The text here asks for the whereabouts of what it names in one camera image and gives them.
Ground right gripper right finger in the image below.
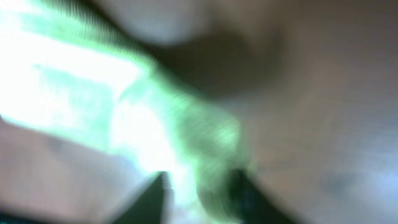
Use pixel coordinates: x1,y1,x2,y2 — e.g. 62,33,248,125
228,169,295,224

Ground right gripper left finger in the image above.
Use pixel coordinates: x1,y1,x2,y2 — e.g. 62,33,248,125
111,172,168,224

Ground light green microfiber cloth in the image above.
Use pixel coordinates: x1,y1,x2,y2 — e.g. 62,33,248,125
1,1,246,223

